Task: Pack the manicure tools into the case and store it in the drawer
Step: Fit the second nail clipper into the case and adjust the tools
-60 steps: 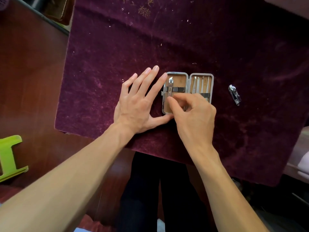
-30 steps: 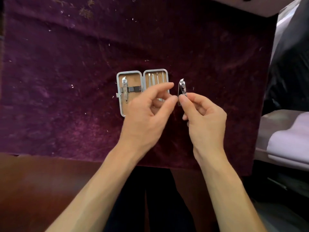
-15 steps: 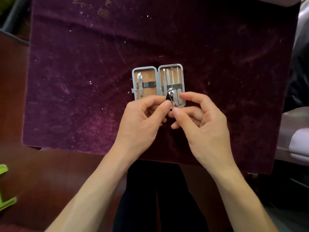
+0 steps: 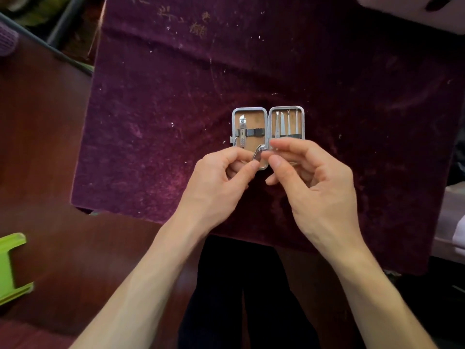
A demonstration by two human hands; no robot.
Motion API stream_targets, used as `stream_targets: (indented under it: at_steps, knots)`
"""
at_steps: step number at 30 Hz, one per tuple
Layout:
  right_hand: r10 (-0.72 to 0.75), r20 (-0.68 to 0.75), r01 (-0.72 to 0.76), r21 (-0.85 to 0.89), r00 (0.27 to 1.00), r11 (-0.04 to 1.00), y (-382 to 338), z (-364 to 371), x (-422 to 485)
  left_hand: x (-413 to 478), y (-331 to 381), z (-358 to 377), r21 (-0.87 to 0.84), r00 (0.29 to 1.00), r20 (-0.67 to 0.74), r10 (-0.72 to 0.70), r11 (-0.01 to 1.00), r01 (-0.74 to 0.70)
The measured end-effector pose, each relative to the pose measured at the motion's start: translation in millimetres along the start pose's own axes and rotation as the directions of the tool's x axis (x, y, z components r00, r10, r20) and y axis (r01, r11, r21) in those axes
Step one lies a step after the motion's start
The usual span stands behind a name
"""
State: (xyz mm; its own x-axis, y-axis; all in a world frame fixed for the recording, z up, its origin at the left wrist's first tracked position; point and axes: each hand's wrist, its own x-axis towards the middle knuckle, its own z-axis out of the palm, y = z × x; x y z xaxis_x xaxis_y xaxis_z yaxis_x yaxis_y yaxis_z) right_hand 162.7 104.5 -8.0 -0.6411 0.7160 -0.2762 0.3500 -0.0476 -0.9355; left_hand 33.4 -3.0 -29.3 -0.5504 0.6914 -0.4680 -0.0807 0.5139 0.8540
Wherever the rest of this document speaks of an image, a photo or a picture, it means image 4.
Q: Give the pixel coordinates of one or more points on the silver nail file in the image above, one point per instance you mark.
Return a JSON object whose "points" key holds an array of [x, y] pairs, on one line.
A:
{"points": [[282, 127]]}

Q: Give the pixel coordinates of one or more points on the silver tweezers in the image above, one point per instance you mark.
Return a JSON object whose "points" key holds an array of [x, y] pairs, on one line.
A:
{"points": [[277, 126]]}

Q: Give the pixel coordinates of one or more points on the silver cuticle pusher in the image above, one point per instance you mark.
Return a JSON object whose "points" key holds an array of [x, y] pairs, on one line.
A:
{"points": [[289, 123]]}

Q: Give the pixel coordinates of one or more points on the silver ear pick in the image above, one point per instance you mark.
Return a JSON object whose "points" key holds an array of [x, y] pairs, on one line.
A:
{"points": [[296, 123]]}

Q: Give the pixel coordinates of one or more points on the dark metal bar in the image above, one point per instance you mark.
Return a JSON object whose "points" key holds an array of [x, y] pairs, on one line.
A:
{"points": [[43, 45]]}

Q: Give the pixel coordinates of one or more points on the silver manicure kit case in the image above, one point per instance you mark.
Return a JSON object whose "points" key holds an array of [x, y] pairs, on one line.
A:
{"points": [[254, 121]]}

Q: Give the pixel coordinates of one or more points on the white box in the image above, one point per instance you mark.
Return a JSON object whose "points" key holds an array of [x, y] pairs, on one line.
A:
{"points": [[407, 9]]}

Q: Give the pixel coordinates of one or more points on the person's left thumb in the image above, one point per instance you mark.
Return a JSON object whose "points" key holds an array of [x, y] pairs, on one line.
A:
{"points": [[244, 174]]}

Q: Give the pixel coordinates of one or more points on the person's right hand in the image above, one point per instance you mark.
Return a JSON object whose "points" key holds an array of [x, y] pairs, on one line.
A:
{"points": [[323, 199]]}

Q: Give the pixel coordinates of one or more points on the person's right thumb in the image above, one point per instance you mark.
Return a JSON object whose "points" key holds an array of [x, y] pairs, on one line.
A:
{"points": [[285, 174]]}

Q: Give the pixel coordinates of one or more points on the large silver nail clipper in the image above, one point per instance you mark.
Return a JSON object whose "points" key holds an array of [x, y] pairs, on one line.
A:
{"points": [[242, 132]]}

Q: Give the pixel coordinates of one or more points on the small silver nail clipper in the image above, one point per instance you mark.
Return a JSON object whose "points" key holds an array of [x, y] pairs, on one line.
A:
{"points": [[258, 153]]}

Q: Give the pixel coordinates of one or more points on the person's left forearm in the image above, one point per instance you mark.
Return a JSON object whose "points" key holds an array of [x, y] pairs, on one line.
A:
{"points": [[145, 287]]}

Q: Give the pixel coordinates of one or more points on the green plastic stool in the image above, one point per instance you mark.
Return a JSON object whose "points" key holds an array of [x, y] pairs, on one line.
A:
{"points": [[6, 272]]}

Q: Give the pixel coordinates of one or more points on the person's right forearm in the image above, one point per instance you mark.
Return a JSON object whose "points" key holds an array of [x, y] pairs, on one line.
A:
{"points": [[374, 298]]}

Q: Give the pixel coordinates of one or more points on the person's dark trousers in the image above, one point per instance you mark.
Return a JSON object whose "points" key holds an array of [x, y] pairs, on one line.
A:
{"points": [[247, 301]]}

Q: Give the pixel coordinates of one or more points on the purple velvet cloth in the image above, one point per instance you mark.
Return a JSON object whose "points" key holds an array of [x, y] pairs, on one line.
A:
{"points": [[181, 105]]}

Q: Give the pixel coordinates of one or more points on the person's left hand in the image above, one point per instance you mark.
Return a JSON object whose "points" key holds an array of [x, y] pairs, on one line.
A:
{"points": [[207, 192]]}

